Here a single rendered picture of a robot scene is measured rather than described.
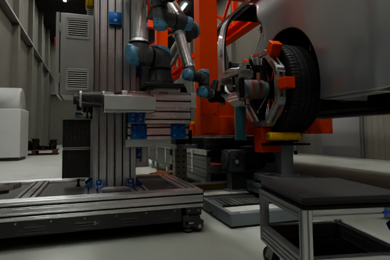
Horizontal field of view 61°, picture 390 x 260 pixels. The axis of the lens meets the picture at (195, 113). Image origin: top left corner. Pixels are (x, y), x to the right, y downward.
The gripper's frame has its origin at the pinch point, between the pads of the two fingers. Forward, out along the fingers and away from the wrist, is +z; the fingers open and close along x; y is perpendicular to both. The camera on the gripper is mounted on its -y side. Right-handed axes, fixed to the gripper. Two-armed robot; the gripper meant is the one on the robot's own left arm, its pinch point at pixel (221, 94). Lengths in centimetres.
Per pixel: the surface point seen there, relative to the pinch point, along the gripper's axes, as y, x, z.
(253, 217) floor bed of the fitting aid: 78, 37, -42
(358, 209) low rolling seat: 54, 93, -116
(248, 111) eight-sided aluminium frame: 13.0, 15.0, 17.4
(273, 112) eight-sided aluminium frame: 16.4, 41.0, -9.7
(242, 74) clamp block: -8.5, 25.7, -24.4
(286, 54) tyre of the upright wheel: -22, 51, -7
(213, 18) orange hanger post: -68, -16, 22
